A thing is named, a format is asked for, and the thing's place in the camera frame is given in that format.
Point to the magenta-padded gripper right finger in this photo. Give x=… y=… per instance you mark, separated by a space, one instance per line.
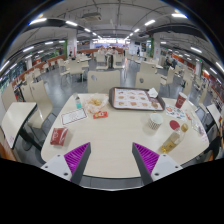
x=146 y=157

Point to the dark tray with paper liner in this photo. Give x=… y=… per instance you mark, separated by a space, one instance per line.
x=133 y=99

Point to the group of beige chairs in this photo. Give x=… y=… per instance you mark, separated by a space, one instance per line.
x=75 y=67

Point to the red carton box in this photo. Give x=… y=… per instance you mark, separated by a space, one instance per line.
x=59 y=136

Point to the white paper napkin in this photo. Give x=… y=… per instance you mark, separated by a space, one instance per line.
x=152 y=92

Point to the beige chair with round hole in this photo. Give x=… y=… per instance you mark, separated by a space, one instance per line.
x=103 y=81
x=147 y=81

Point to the white side table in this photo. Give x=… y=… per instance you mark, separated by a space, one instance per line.
x=16 y=120
x=215 y=114

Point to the group of ceiling lights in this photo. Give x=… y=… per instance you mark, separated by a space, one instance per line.
x=150 y=22

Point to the ceiling air conditioner unit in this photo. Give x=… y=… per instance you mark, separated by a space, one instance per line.
x=91 y=16

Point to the red sauce packet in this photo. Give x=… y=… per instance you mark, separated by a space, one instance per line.
x=100 y=115

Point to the small clear pump bottle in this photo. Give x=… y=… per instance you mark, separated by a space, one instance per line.
x=77 y=102

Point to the white paper card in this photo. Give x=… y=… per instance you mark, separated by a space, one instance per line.
x=74 y=116

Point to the colourful sticker sheet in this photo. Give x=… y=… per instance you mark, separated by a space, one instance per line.
x=175 y=112

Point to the crumpled food wrapper bag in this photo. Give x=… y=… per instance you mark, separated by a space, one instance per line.
x=96 y=102

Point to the white patterned paper cup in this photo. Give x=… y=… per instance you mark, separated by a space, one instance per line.
x=155 y=121

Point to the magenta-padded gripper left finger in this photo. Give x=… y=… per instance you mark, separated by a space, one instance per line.
x=77 y=157

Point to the red paper drink cup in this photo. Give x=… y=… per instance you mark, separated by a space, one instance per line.
x=181 y=100

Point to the clear bottle with yellow drink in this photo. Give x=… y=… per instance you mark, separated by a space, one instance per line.
x=171 y=141

